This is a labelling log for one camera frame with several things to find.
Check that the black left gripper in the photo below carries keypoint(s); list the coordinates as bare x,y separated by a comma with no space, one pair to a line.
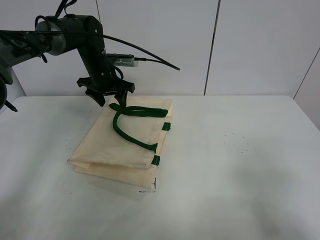
102,86

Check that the white linen bag green handles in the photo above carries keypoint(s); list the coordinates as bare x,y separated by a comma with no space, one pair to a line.
125,145

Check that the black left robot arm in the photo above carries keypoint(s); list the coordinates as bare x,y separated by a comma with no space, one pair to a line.
57,36

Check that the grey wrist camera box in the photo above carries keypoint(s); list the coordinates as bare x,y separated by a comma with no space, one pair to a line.
122,60

